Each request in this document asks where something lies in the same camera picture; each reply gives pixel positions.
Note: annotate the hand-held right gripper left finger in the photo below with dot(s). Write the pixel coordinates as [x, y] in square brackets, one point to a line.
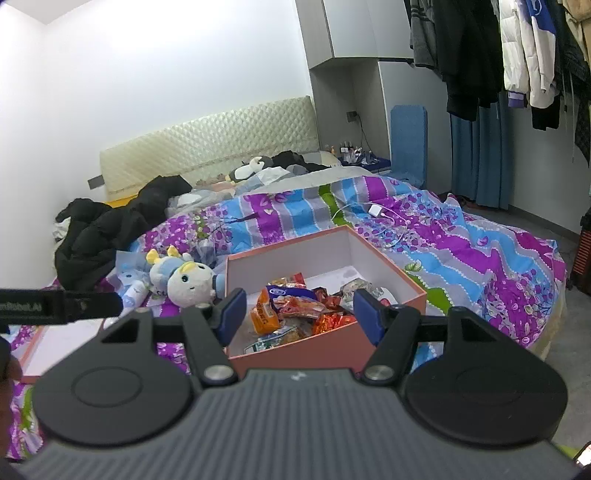
[234, 314]

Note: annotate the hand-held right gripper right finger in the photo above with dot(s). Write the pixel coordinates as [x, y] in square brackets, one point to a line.
[368, 316]

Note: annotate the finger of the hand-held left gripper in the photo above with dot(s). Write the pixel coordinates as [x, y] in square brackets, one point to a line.
[97, 304]

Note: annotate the pink cardboard box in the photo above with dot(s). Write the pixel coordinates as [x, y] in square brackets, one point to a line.
[323, 350]

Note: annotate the pile of snack packets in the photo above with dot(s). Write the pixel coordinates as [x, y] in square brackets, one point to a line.
[295, 314]

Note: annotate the white bottle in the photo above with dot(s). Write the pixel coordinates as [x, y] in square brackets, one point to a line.
[134, 293]

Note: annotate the clear blue plastic wrapper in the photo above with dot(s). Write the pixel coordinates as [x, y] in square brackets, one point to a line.
[127, 267]

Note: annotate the pink box lid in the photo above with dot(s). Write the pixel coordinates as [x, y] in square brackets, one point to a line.
[55, 350]

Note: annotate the blue white plush doll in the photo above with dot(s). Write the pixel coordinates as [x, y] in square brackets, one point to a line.
[184, 284]

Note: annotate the black jacket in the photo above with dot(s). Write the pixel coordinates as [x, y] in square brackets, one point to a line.
[101, 235]

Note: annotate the white cloth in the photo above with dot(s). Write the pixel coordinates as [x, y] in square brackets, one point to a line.
[60, 229]

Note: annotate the white charger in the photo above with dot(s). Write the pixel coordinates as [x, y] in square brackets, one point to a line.
[376, 210]

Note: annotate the purple blue floral blanket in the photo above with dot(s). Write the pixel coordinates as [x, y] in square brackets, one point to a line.
[461, 258]

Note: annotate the white garment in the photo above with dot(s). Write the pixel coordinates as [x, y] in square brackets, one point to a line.
[272, 175]

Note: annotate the penguin plush toy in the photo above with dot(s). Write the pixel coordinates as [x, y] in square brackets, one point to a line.
[251, 167]

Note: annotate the blue bedside table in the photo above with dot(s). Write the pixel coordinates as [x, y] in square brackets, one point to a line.
[369, 162]

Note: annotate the group of small bottles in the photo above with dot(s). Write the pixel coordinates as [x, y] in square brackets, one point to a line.
[348, 151]

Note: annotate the black clothes heap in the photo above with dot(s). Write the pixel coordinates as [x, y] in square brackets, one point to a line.
[295, 159]

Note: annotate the cream quilted headboard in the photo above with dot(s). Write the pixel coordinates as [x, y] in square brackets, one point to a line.
[207, 138]

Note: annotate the blue curtain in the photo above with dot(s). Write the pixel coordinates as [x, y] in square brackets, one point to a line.
[480, 161]

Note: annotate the black hanging garment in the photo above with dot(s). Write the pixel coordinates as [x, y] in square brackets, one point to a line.
[547, 113]

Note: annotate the black hanging coat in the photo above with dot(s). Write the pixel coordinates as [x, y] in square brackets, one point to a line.
[466, 55]

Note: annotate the grey hanging jacket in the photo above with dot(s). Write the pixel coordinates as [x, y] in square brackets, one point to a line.
[422, 32]

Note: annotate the grey wardrobe cabinet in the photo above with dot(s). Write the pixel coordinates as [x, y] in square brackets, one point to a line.
[351, 27]

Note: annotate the white hanging jacket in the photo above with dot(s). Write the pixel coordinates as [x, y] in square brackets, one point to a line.
[531, 60]

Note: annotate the dark checked hanging garment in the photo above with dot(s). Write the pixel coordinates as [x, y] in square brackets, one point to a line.
[577, 92]

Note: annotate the grey wall plate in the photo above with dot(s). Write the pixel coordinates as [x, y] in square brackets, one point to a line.
[94, 182]

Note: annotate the wall socket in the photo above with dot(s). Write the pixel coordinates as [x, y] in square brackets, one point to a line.
[352, 116]

